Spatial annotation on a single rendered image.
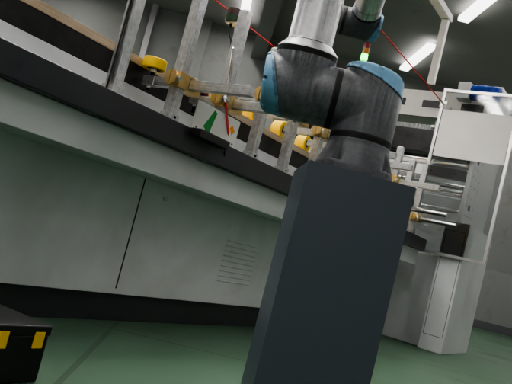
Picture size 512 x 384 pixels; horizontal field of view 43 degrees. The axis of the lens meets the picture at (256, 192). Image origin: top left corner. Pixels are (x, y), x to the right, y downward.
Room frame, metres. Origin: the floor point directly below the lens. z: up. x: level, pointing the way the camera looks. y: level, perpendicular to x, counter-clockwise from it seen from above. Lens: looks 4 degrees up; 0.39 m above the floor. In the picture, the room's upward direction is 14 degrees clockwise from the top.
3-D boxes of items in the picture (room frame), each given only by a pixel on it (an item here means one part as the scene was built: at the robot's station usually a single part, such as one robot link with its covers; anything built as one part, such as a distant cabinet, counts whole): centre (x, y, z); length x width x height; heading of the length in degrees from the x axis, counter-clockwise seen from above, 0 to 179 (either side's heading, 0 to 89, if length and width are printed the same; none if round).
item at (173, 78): (2.06, 0.31, 0.83); 0.14 x 0.06 x 0.05; 148
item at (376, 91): (1.57, -0.21, 0.79); 0.17 x 0.15 x 0.18; 87
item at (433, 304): (4.99, -0.90, 0.95); 1.65 x 0.70 x 1.90; 58
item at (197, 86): (2.06, 0.27, 0.83); 0.44 x 0.03 x 0.04; 58
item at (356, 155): (1.57, -0.21, 0.65); 0.19 x 0.19 x 0.10
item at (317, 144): (2.89, -0.21, 0.88); 0.04 x 0.04 x 0.48; 58
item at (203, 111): (2.22, 0.19, 0.75); 0.26 x 0.01 x 0.10; 148
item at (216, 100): (2.28, 0.18, 0.85); 0.14 x 0.06 x 0.05; 148
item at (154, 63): (2.16, 0.44, 0.85); 0.08 x 0.08 x 0.11
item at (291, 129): (2.68, -0.08, 0.91); 0.04 x 0.04 x 0.48; 58
